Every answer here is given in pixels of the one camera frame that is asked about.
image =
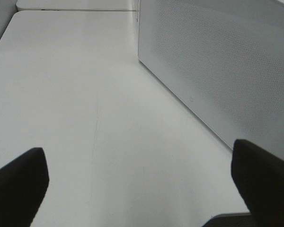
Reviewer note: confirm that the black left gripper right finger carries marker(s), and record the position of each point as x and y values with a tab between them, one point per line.
259	178

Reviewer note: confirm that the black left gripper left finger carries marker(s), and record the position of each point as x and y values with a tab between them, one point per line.
23	185

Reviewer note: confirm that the white microwave door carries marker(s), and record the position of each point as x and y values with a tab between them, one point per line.
224	59

